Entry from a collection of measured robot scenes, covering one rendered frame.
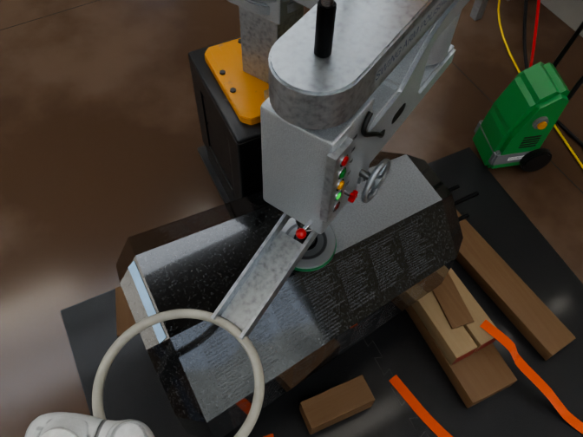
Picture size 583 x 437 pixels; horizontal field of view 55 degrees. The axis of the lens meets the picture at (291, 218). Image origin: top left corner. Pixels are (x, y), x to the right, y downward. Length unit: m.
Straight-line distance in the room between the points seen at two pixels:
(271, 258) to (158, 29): 2.58
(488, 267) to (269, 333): 1.37
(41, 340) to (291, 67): 2.04
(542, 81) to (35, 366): 2.80
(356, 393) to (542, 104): 1.69
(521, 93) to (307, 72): 2.04
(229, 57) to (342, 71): 1.44
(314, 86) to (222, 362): 1.06
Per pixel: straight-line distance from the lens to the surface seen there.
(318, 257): 1.94
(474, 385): 2.69
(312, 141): 1.36
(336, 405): 2.51
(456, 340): 2.62
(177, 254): 2.00
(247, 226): 2.03
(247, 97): 2.49
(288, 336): 2.00
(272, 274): 1.80
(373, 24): 1.40
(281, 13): 2.21
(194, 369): 1.94
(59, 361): 2.87
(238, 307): 1.80
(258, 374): 1.71
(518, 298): 2.94
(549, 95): 3.12
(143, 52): 3.95
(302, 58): 1.30
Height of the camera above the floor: 2.56
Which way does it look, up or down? 58 degrees down
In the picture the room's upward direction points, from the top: 3 degrees clockwise
